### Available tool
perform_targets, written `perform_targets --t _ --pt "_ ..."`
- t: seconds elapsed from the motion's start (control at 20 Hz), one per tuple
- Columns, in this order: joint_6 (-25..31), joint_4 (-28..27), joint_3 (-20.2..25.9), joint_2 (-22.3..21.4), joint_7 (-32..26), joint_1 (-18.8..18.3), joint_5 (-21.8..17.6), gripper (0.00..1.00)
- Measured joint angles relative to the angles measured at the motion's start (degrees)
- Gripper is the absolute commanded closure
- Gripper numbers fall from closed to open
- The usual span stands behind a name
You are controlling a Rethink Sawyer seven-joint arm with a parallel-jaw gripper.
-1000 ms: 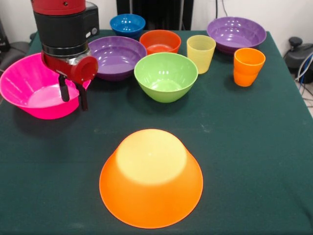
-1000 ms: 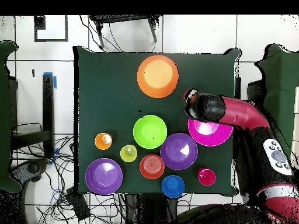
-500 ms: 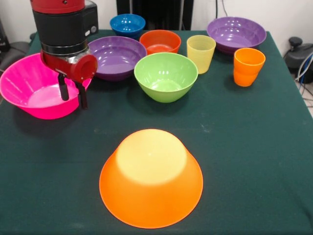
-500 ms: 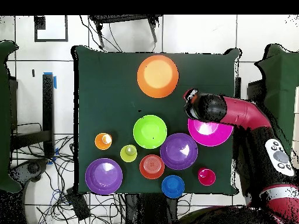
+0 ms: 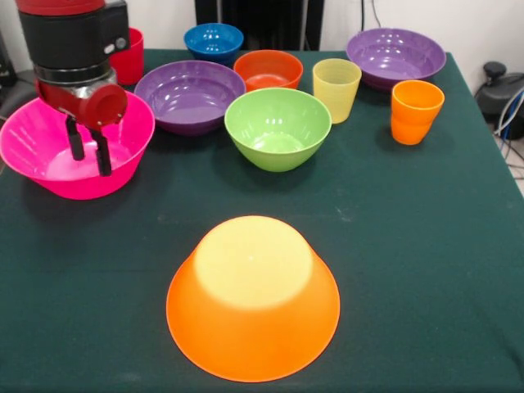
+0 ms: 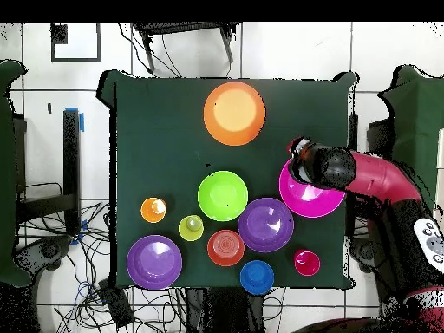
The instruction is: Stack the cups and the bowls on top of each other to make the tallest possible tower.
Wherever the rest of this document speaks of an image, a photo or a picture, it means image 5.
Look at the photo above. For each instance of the large orange plastic bowl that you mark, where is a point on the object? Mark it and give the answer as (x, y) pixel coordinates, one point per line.
(254, 327)

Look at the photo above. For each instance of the large pink plastic bowl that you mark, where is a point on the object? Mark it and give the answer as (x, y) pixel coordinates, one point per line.
(41, 163)

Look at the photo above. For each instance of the purple plastic bowl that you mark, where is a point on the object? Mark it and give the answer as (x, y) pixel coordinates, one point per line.
(393, 57)
(188, 102)

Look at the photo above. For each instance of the yellow plastic cup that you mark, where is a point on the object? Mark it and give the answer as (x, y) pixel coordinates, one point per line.
(335, 90)

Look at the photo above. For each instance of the green plastic bowl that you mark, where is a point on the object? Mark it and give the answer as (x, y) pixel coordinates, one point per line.
(278, 135)

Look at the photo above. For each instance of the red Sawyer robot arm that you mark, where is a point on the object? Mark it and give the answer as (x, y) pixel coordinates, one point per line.
(69, 41)

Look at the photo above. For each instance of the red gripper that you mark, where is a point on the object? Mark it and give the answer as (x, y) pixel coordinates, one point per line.
(102, 108)

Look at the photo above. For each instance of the dark green table cloth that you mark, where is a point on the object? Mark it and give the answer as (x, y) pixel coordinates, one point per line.
(409, 245)

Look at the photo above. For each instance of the small red-orange plastic bowl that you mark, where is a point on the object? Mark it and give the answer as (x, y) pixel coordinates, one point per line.
(266, 67)

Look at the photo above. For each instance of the small blue plastic bowl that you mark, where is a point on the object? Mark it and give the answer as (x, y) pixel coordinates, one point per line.
(213, 45)

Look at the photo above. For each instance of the orange plastic cup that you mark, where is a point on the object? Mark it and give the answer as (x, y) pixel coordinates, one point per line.
(415, 114)

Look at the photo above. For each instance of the red plastic cup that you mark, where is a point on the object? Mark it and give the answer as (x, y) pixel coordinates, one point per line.
(133, 61)

